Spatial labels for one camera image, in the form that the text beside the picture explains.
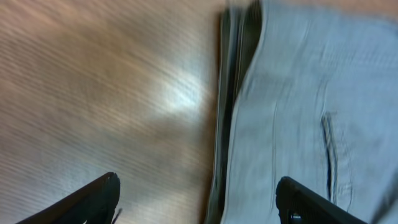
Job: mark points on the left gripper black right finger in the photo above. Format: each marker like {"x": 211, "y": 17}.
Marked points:
{"x": 308, "y": 205}

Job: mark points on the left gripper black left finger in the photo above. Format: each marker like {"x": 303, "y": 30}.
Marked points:
{"x": 95, "y": 203}

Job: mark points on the grey shorts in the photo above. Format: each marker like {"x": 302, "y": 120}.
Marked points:
{"x": 306, "y": 95}

